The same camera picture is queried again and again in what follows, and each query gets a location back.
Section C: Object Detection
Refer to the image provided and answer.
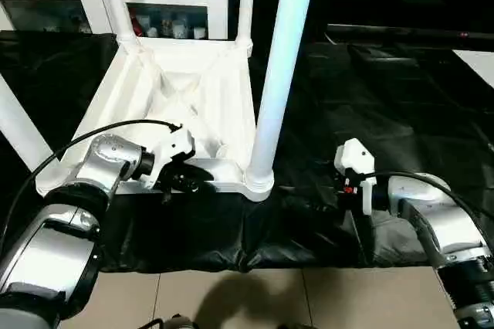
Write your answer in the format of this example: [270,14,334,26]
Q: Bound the black plastic mat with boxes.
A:
[0,29,494,274]

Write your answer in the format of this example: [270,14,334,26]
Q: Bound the grey robot torso piece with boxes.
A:
[161,315,198,329]

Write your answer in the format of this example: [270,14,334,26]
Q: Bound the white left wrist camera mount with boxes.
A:
[142,124,196,191]

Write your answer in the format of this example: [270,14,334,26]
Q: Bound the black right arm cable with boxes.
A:
[354,170,494,222]

